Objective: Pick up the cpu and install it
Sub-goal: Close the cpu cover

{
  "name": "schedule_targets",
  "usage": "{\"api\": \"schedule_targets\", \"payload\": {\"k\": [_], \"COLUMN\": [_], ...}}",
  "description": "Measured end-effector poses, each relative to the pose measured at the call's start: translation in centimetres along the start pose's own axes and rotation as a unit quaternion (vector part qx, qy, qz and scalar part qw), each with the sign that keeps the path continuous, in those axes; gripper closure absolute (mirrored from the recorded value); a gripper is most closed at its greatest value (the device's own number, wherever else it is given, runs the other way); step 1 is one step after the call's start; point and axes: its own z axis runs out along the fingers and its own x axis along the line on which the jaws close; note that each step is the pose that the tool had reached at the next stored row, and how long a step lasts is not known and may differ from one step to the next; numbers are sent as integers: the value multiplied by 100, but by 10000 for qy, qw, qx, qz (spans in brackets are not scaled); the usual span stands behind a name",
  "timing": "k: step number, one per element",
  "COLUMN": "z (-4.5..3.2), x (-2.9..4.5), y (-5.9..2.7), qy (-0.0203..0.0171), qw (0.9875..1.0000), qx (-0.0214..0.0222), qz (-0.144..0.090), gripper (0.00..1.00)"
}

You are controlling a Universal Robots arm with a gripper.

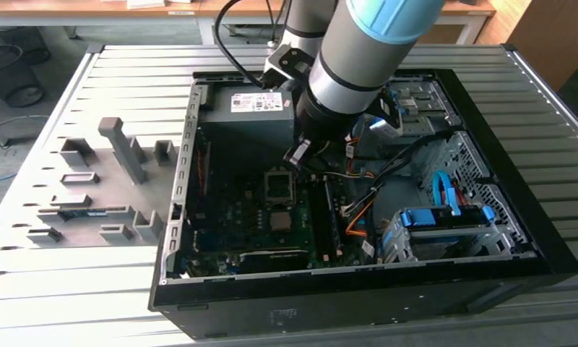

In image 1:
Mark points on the wooden desk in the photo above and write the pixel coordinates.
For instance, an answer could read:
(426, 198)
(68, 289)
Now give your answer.
(77, 9)

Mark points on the white papers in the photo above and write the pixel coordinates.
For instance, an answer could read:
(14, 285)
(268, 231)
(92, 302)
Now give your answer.
(144, 3)

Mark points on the black RAM stick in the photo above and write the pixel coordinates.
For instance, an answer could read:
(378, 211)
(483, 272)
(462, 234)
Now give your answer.
(334, 217)

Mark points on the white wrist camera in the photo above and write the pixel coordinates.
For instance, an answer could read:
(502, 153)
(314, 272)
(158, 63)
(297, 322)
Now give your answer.
(382, 128)

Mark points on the silver wrist-mounted box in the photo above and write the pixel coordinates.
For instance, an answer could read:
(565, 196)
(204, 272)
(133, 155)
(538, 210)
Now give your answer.
(289, 65)

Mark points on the hard disk in blue carrier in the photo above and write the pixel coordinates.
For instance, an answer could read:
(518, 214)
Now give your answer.
(418, 218)

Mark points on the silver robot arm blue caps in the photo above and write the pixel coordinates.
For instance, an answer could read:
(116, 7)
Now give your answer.
(355, 61)

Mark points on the black mesh waste bin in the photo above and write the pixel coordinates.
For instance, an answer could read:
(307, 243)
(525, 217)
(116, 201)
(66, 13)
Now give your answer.
(9, 79)
(33, 39)

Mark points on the grey parts rack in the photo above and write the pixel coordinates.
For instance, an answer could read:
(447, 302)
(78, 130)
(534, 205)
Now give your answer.
(125, 162)

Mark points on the CPU socket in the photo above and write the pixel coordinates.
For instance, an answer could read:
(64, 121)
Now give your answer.
(281, 232)

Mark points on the green motherboard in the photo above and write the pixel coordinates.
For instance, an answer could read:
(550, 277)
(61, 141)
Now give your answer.
(236, 220)

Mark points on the silver metal disk bay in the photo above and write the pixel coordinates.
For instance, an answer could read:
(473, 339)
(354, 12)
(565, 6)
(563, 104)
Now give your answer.
(462, 238)

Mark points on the grey power supply unit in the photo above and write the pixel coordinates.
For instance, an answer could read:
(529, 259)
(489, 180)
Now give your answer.
(250, 124)

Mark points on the grey metal optical drive cage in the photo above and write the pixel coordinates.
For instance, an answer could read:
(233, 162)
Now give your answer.
(429, 123)

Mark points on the black open PC case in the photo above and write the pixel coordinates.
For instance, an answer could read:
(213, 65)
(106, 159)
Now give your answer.
(317, 307)

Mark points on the black graphics card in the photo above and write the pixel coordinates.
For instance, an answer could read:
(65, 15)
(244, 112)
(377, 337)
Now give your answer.
(271, 261)

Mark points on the blue RAM stick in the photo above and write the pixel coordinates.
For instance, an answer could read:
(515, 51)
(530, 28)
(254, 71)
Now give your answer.
(81, 214)

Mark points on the wooden cabinet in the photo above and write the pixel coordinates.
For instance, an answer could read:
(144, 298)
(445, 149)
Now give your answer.
(549, 36)

